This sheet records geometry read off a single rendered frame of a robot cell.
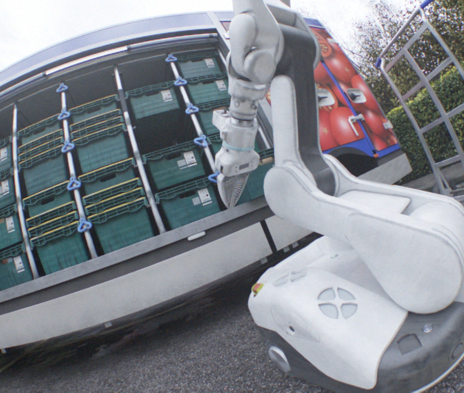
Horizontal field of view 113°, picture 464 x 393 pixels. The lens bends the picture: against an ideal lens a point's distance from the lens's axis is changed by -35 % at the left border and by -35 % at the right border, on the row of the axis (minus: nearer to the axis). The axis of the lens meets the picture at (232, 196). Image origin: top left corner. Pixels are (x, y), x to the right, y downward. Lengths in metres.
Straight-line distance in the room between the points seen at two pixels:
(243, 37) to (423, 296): 0.58
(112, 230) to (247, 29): 1.31
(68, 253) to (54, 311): 0.37
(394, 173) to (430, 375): 2.11
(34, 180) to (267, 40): 1.63
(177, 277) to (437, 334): 1.15
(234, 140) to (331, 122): 1.59
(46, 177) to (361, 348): 1.77
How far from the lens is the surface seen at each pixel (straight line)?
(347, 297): 0.56
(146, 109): 1.76
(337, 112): 2.15
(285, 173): 0.61
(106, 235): 1.49
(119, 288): 1.32
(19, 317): 1.65
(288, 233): 1.48
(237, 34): 0.45
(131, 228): 1.47
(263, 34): 0.46
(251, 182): 1.32
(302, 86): 0.67
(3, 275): 1.88
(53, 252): 1.62
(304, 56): 0.70
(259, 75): 0.45
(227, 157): 0.51
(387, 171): 2.36
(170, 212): 1.46
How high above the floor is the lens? 0.54
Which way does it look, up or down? 7 degrees up
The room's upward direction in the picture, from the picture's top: 23 degrees counter-clockwise
